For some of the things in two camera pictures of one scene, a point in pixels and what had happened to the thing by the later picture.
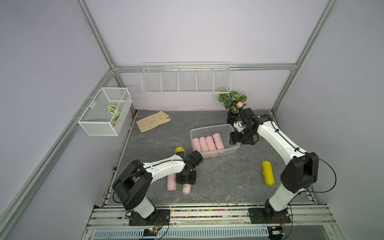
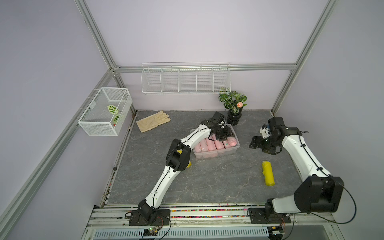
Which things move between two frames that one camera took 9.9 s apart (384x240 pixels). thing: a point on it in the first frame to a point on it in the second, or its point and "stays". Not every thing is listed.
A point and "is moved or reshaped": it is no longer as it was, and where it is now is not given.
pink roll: x=171 y=183 is moved or reshaped
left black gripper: x=192 y=181 to x=228 y=132
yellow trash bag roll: x=268 y=173 stays
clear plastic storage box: x=213 y=141 stays
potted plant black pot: x=233 y=102 stays
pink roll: x=210 y=144 to x=219 y=144
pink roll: x=196 y=145 stays
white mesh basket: x=106 y=112 stays
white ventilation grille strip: x=193 y=233 stays
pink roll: x=203 y=144 stays
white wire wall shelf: x=181 y=78 stays
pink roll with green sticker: x=186 y=188 to x=211 y=146
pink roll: x=218 y=140 to x=226 y=144
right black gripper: x=234 y=137 to x=257 y=142
